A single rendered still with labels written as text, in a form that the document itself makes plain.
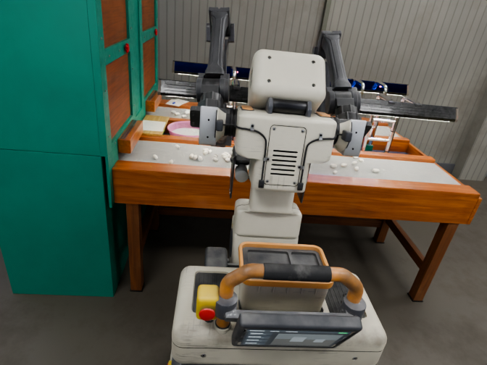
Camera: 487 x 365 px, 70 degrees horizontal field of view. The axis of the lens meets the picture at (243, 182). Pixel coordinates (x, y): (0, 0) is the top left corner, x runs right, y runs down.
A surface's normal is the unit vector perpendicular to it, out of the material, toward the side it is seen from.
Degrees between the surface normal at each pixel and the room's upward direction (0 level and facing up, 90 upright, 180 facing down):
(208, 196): 90
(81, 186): 90
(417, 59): 90
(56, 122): 90
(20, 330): 0
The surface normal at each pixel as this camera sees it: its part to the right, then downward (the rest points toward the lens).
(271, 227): 0.07, 0.34
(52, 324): 0.11, -0.88
